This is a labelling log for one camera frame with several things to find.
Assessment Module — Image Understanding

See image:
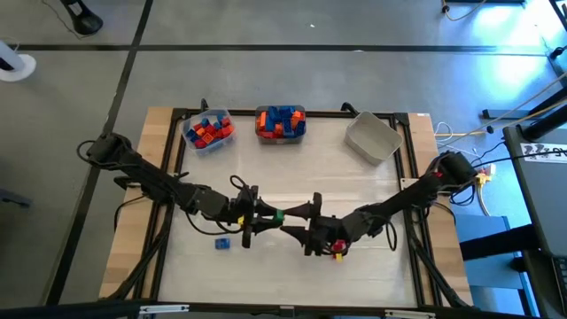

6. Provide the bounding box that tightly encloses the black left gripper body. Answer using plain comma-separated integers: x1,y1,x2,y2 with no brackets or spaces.
227,183,263,250

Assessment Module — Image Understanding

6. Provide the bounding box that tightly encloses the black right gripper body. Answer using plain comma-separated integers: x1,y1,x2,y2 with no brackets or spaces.
303,191,356,258

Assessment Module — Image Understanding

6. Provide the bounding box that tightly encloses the dark grey plastic bin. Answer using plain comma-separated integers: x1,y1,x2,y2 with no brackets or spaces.
254,104,307,145

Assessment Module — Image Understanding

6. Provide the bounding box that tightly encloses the clear plastic bin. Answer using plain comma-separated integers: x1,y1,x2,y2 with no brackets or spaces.
180,107,237,156

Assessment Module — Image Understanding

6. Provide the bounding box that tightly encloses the white plastic bin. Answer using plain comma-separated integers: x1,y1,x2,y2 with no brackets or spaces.
344,110,405,167

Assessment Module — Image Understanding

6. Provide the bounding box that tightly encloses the yellow power strip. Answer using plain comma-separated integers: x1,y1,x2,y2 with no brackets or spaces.
472,163,496,217

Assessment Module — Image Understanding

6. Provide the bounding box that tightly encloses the white printed label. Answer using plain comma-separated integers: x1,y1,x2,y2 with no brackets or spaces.
519,142,567,165

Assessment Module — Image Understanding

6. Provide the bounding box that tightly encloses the black stand base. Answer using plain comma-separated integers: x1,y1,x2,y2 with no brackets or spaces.
59,0,105,36

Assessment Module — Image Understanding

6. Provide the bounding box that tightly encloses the white round stand base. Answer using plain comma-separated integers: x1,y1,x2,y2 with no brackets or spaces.
0,38,37,83

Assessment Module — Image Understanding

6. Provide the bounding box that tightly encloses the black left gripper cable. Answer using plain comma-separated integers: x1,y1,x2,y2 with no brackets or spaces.
184,174,252,237

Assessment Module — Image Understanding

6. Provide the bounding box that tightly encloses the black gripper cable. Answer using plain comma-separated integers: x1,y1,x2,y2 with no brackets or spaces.
184,174,252,237
383,220,399,253

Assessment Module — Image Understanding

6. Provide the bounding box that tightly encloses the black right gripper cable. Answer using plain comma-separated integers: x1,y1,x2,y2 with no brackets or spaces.
383,220,399,253

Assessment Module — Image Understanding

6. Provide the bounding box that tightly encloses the black aluminium table frame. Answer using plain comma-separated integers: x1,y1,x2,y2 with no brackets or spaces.
132,99,473,311

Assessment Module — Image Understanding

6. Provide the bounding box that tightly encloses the silver metal bracket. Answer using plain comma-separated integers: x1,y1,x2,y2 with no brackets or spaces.
138,304,190,315
384,309,438,319

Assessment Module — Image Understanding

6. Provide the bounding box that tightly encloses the black floor cable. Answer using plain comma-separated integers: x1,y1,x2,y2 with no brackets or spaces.
447,182,478,208

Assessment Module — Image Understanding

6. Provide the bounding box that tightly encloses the white cable coil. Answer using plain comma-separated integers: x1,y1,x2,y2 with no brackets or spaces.
432,121,457,144

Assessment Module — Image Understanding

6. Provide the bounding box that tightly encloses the beige rope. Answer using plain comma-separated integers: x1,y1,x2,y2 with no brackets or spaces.
436,70,567,150

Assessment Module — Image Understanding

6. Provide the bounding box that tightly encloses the beige floor cable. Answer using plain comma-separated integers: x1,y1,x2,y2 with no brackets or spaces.
441,0,488,23

